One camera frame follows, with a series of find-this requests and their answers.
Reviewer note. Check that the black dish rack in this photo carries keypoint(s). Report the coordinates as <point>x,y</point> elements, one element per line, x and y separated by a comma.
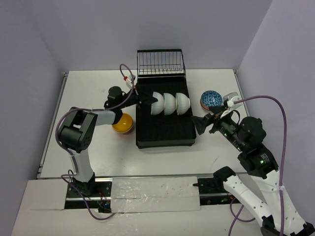
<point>162,71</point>

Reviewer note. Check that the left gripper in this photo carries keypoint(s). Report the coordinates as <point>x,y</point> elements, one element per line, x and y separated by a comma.
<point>139,99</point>

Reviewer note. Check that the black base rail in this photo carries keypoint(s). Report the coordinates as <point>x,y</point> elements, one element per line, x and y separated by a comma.
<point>100,200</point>

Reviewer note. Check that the brown bowl under blue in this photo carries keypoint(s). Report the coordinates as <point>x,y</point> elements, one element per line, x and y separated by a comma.
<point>205,107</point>

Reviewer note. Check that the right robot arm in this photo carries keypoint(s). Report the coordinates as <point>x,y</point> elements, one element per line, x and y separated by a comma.
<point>275,214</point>

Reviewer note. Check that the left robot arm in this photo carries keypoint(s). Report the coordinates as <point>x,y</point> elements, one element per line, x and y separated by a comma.
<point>75,131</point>

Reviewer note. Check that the white taped cover sheet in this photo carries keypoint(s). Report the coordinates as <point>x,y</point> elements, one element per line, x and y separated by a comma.
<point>153,194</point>

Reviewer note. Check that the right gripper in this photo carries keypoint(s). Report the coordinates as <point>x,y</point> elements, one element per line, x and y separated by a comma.
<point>200,122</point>

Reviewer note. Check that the orange bowl under yellow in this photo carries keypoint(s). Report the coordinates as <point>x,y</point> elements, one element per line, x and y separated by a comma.
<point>122,128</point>

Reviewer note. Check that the white bowl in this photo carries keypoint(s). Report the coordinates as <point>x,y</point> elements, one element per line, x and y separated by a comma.
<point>182,103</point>
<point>158,106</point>
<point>170,104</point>

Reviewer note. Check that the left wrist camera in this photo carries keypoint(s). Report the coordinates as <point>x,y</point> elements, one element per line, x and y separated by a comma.
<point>129,81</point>

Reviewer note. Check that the blue patterned bowl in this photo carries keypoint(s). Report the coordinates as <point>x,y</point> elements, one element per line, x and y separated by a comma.
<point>211,98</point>

